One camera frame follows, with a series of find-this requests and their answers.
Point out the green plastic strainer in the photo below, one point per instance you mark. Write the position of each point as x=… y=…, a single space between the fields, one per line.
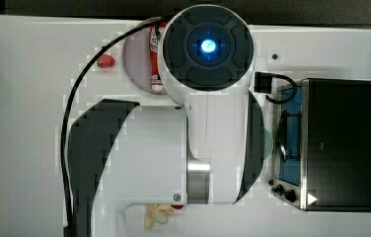
x=268 y=144

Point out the small red toy fruit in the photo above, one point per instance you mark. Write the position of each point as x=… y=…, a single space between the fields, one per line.
x=178 y=207

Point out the peeled toy banana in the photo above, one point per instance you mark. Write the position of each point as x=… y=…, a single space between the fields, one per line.
x=157 y=213

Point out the toy strawberry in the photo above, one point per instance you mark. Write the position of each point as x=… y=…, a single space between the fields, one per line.
x=106 y=61

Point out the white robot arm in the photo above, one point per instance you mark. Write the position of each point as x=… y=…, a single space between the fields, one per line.
x=204 y=147

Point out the black toaster oven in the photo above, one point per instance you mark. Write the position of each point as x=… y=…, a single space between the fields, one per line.
x=333 y=140

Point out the red ketchup bottle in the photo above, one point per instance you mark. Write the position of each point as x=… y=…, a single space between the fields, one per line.
x=154 y=39

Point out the black oven door handle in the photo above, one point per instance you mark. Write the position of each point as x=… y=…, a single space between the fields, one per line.
x=281 y=135

